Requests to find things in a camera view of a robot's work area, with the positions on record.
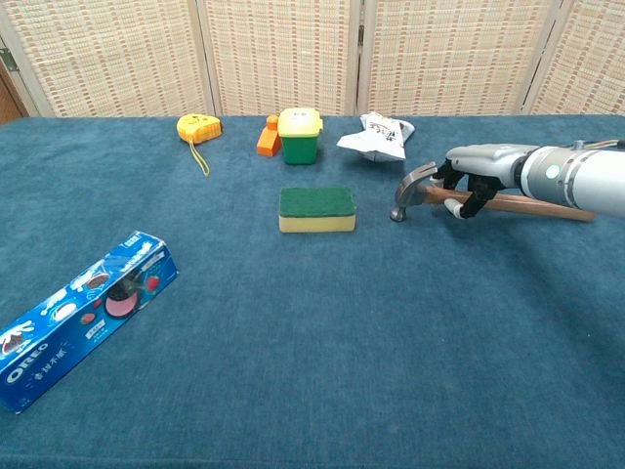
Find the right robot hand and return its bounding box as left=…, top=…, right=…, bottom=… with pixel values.
left=428, top=143, right=534, bottom=221

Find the wooden handle claw hammer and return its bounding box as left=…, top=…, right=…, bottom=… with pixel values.
left=389, top=161, right=597, bottom=225

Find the green and yellow sponge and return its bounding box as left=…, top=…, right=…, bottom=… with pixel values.
left=278, top=186, right=358, bottom=235

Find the white snack bag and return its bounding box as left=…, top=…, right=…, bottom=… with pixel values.
left=335, top=111, right=417, bottom=163

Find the green bin with yellow lid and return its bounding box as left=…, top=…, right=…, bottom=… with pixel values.
left=276, top=107, right=325, bottom=166

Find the orange toy bottle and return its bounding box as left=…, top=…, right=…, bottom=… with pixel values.
left=256, top=114, right=283, bottom=158

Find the woven folding screen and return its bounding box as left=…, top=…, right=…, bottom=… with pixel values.
left=0, top=0, right=625, bottom=118

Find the blue table cloth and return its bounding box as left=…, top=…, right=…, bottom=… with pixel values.
left=0, top=114, right=625, bottom=469

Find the yellow tape measure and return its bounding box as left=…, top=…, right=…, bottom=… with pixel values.
left=176, top=112, right=226, bottom=178

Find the blue Oreo cookie box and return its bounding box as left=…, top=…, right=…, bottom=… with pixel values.
left=0, top=230, right=181, bottom=415

